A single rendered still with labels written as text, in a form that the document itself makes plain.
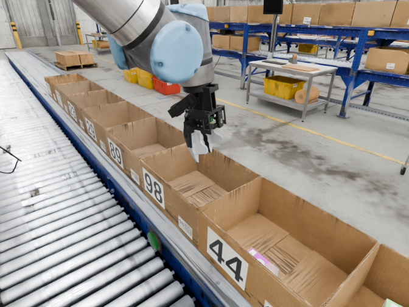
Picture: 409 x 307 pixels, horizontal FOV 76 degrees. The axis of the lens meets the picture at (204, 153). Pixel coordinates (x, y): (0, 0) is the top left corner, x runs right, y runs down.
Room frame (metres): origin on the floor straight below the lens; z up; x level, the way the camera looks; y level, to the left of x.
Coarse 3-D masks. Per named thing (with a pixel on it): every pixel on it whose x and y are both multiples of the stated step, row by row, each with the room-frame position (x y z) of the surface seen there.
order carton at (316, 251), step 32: (256, 192) 0.77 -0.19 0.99; (288, 192) 0.70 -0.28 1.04; (224, 224) 0.67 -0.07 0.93; (256, 224) 0.71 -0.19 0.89; (288, 224) 0.68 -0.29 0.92; (320, 224) 0.60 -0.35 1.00; (288, 256) 0.58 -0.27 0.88; (320, 256) 0.57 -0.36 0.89; (352, 256) 0.51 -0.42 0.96; (256, 288) 0.42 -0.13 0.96; (288, 288) 0.35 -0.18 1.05; (320, 288) 0.46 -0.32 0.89
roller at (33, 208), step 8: (96, 184) 1.17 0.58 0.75; (104, 184) 1.20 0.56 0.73; (72, 192) 1.09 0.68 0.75; (80, 192) 1.11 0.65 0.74; (48, 200) 1.03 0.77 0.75; (56, 200) 1.04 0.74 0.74; (64, 200) 1.05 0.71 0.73; (24, 208) 0.97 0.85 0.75; (32, 208) 0.97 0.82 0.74; (40, 208) 0.99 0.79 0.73; (0, 216) 0.91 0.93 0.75; (8, 216) 0.92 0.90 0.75; (16, 216) 0.93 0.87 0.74
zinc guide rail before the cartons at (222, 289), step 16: (16, 64) 4.11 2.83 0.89; (32, 80) 3.01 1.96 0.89; (48, 96) 2.37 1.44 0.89; (64, 112) 1.93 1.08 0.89; (112, 176) 1.04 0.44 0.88; (128, 192) 0.90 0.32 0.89; (144, 208) 0.80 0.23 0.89; (160, 224) 0.71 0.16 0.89; (176, 240) 0.64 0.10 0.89; (192, 256) 0.57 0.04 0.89; (208, 272) 0.51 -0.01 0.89; (224, 288) 0.46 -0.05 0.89; (224, 304) 0.42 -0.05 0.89; (240, 304) 0.42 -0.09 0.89
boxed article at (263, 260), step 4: (252, 248) 0.57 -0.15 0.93; (252, 252) 0.55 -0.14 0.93; (256, 252) 0.55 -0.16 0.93; (256, 256) 0.54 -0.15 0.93; (260, 256) 0.54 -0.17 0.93; (260, 260) 0.52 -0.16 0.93; (264, 260) 0.52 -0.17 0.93; (264, 264) 0.51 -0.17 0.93; (268, 264) 0.51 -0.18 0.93; (272, 264) 0.51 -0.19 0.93; (268, 268) 0.50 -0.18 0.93; (272, 268) 0.50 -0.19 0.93; (276, 268) 0.50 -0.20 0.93; (276, 272) 0.49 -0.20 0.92
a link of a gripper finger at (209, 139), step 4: (212, 132) 0.66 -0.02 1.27; (204, 136) 0.67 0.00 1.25; (208, 136) 0.67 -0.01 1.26; (212, 136) 0.67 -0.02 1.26; (216, 136) 0.66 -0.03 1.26; (220, 136) 0.65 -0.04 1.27; (204, 140) 0.67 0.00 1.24; (208, 140) 0.67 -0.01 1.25; (212, 140) 0.67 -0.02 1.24; (216, 140) 0.66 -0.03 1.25; (220, 140) 0.66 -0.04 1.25; (208, 144) 0.67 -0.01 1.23; (208, 148) 0.67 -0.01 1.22
